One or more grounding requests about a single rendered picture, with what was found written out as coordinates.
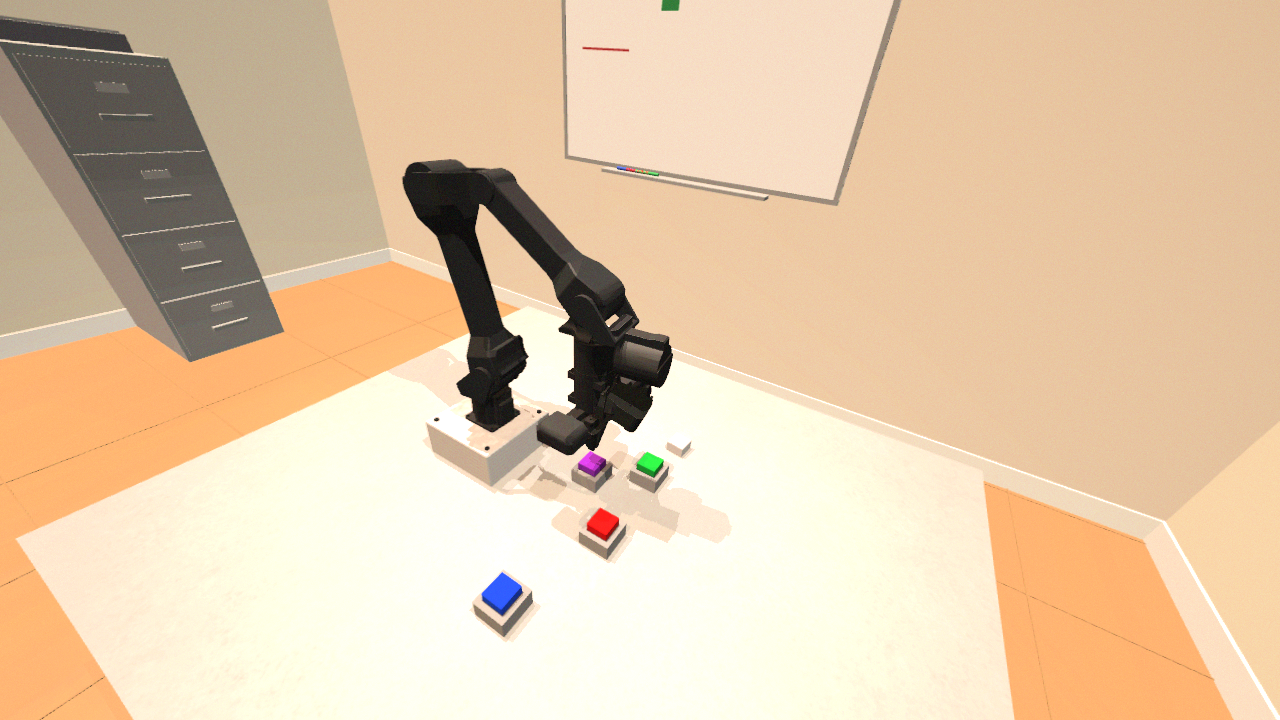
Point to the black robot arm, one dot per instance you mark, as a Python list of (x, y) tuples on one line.
[(445, 196)]

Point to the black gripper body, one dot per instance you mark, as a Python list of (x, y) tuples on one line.
[(567, 433)]

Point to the green button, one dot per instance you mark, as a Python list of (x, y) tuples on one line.
[(649, 472)]

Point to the red button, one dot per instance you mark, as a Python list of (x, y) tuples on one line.
[(602, 533)]

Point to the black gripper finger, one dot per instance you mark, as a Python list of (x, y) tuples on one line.
[(600, 434), (592, 438)]

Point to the blue button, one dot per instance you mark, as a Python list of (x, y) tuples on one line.
[(502, 603)]

